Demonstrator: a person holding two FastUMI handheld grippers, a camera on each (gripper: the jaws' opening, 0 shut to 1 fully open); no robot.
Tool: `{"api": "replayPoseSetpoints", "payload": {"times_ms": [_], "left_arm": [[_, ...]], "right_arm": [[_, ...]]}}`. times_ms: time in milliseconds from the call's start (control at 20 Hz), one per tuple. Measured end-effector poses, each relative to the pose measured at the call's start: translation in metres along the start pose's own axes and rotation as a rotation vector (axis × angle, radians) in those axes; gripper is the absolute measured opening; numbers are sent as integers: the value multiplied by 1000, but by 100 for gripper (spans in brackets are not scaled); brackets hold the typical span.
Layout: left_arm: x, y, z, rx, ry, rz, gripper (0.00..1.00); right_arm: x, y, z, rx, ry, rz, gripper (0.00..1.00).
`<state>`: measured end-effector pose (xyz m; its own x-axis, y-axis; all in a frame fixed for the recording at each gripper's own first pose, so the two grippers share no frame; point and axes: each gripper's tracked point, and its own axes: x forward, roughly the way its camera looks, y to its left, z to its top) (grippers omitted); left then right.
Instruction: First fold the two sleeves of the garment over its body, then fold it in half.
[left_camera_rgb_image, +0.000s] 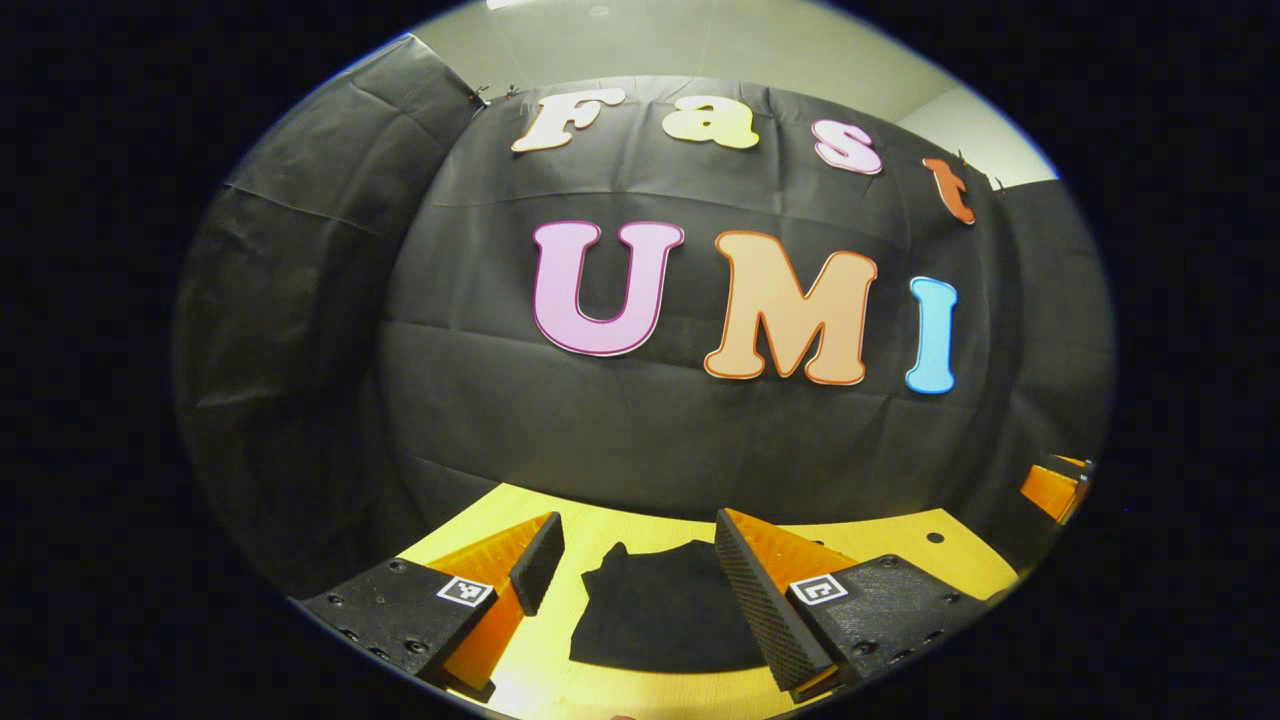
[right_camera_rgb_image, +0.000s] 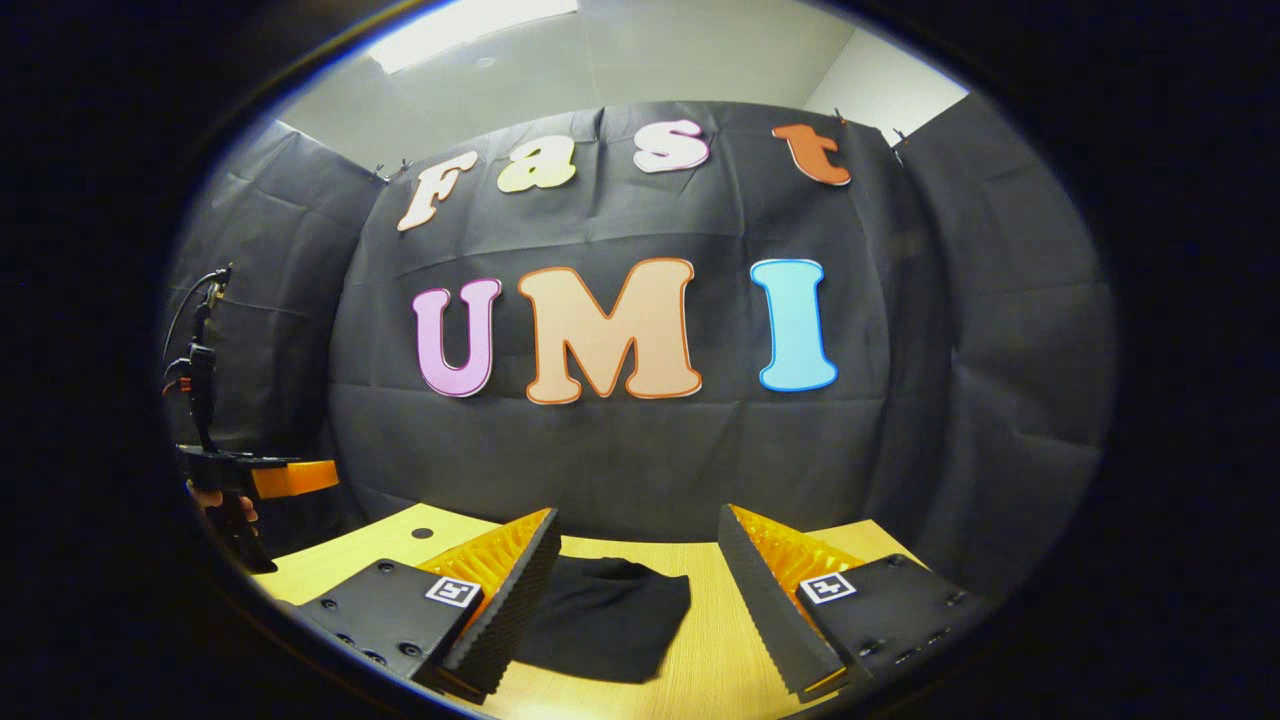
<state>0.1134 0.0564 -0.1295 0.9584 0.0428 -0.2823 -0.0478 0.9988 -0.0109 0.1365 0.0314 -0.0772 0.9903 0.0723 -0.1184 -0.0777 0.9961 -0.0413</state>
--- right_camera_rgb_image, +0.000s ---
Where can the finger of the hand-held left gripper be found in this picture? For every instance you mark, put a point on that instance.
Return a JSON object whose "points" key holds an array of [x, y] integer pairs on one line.
{"points": [[295, 478]]}

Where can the black backdrop cloth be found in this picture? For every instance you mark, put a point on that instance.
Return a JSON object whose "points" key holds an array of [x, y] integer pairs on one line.
{"points": [[650, 450]]}

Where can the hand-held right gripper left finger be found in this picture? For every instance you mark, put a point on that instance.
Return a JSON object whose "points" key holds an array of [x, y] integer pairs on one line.
{"points": [[510, 620]]}

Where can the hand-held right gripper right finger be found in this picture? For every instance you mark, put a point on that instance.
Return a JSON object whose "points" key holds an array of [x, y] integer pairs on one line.
{"points": [[770, 610]]}

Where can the black button jacket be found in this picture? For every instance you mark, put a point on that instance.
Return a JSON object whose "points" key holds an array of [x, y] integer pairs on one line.
{"points": [[610, 620]]}

